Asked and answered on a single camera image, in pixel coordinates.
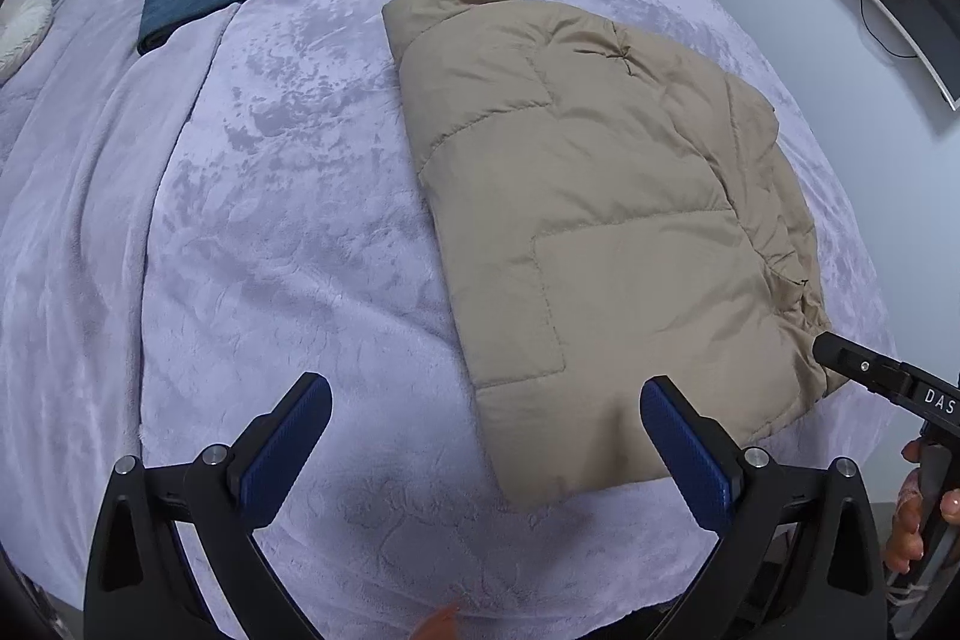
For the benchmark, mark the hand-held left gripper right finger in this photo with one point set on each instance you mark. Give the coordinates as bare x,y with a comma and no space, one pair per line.
686,452

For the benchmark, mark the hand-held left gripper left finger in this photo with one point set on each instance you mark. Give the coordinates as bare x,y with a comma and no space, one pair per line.
289,437

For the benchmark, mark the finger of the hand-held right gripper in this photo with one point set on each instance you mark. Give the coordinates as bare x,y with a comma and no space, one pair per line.
855,362

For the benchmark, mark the beige puffer jacket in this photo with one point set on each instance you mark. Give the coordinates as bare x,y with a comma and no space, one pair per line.
600,197

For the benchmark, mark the person's right hand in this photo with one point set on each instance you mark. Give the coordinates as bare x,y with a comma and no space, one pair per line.
904,520

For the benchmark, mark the orange object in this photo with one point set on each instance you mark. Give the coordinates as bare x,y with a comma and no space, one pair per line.
439,623

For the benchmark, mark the lavender plush blanket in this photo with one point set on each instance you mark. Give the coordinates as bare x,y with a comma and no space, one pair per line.
262,197

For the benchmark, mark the round white cushion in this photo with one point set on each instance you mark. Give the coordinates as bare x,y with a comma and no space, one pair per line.
22,29

